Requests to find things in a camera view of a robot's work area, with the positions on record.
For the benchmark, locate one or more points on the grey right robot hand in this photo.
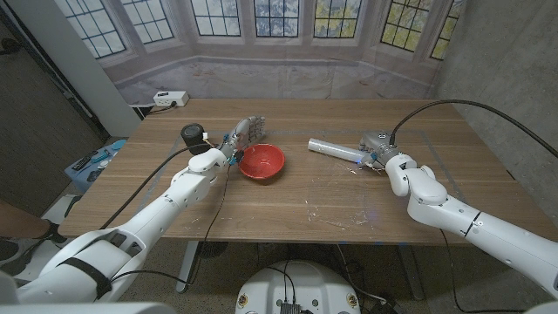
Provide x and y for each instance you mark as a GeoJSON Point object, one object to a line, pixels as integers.
{"type": "Point", "coordinates": [379, 144]}

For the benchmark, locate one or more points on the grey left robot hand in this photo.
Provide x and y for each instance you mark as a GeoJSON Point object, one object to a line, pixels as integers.
{"type": "Point", "coordinates": [244, 133]}

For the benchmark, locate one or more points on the clear plastic bag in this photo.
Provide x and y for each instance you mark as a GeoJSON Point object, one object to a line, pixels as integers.
{"type": "Point", "coordinates": [333, 149]}

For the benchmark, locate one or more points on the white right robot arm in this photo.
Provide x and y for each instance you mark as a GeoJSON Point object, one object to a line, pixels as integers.
{"type": "Point", "coordinates": [427, 192]}

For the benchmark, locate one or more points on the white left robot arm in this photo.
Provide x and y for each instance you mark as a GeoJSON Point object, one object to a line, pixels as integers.
{"type": "Point", "coordinates": [187, 187]}

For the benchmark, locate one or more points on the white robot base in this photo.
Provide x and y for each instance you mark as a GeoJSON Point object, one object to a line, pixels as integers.
{"type": "Point", "coordinates": [305, 283]}

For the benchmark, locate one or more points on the red bowl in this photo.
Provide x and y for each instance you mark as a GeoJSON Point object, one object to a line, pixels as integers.
{"type": "Point", "coordinates": [261, 162]}

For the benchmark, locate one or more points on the black cup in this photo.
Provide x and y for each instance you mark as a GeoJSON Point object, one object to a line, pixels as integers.
{"type": "Point", "coordinates": [192, 133]}

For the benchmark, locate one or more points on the white power strip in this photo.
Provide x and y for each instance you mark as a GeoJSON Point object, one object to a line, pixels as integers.
{"type": "Point", "coordinates": [170, 98]}

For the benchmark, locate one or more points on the white table leg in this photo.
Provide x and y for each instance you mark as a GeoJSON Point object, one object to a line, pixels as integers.
{"type": "Point", "coordinates": [410, 270]}
{"type": "Point", "coordinates": [187, 266]}

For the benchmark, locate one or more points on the blue plastic tool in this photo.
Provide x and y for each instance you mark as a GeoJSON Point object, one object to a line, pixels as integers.
{"type": "Point", "coordinates": [101, 156]}

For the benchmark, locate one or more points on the black remote control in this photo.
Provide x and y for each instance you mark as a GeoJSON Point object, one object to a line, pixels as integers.
{"type": "Point", "coordinates": [83, 161]}

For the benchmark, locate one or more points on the blue side table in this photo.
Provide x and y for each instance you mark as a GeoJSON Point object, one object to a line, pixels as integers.
{"type": "Point", "coordinates": [78, 176]}

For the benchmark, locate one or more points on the black grey sneaker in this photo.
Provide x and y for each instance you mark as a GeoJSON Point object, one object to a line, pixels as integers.
{"type": "Point", "coordinates": [54, 233]}
{"type": "Point", "coordinates": [11, 257]}

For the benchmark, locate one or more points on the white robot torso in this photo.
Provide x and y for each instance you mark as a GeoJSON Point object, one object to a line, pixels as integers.
{"type": "Point", "coordinates": [87, 309]}

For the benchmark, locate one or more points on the person bare leg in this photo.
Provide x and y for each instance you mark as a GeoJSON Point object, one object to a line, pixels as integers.
{"type": "Point", "coordinates": [17, 220]}

